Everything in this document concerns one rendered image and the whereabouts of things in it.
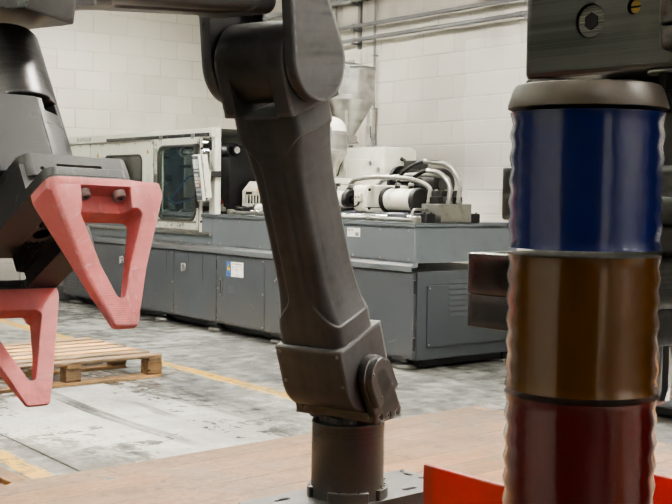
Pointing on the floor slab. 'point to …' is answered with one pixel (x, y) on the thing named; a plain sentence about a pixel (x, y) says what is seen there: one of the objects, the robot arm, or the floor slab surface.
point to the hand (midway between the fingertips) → (75, 354)
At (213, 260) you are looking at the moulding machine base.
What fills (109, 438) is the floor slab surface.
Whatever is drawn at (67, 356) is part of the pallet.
